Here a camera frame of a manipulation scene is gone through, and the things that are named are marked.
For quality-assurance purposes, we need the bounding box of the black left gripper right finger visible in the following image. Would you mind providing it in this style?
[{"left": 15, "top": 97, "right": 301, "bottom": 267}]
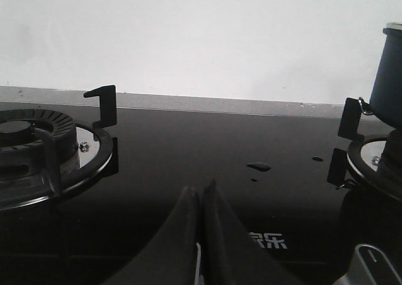
[{"left": 203, "top": 181, "right": 292, "bottom": 284}]

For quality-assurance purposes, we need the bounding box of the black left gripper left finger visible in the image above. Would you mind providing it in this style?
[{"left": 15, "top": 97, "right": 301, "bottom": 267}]
[{"left": 103, "top": 187, "right": 199, "bottom": 284}]

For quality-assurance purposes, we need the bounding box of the dark blue pot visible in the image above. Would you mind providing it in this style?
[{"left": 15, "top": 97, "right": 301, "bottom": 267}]
[{"left": 369, "top": 22, "right": 401, "bottom": 129}]

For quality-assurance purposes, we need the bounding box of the black glass gas stove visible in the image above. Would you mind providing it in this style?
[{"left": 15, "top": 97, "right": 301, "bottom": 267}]
[{"left": 1, "top": 103, "right": 401, "bottom": 284}]

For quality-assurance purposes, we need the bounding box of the silver stove knob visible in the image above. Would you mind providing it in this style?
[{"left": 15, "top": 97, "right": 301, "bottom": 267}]
[{"left": 334, "top": 244, "right": 401, "bottom": 285}]

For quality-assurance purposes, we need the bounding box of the right black pan support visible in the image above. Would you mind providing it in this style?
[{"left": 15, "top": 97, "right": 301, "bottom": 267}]
[{"left": 338, "top": 97, "right": 401, "bottom": 202}]

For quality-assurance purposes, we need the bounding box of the black pan support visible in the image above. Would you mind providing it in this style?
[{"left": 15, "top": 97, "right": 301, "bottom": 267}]
[
  {"left": 1, "top": 85, "right": 117, "bottom": 210},
  {"left": 338, "top": 97, "right": 401, "bottom": 202}
]

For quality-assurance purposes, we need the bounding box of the left black pan support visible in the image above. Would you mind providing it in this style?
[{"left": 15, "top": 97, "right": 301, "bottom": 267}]
[{"left": 1, "top": 85, "right": 117, "bottom": 210}]

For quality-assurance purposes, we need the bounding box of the left black burner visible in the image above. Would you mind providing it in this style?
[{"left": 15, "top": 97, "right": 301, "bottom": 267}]
[{"left": 1, "top": 109, "right": 77, "bottom": 181}]

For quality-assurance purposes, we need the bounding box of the black burner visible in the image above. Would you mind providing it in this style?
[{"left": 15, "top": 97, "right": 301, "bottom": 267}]
[
  {"left": 1, "top": 109, "right": 77, "bottom": 181},
  {"left": 377, "top": 129, "right": 401, "bottom": 185}
]

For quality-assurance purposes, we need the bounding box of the right black burner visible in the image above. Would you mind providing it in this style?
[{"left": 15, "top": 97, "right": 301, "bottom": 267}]
[{"left": 377, "top": 129, "right": 401, "bottom": 185}]

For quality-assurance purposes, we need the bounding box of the wire pot support ring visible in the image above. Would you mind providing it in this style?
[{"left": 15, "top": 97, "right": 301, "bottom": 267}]
[{"left": 357, "top": 96, "right": 376, "bottom": 116}]

